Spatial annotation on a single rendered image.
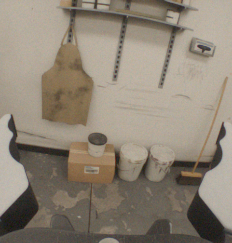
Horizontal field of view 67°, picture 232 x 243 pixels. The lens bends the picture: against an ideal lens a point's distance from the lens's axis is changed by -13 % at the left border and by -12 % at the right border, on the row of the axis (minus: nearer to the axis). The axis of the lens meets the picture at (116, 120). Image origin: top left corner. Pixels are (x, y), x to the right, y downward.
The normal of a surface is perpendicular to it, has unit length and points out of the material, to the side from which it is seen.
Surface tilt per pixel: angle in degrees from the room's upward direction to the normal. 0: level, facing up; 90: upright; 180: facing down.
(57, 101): 89
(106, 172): 90
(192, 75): 90
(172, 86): 90
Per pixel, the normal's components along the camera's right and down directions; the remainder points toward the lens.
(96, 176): 0.09, 0.54
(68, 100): -0.45, 0.34
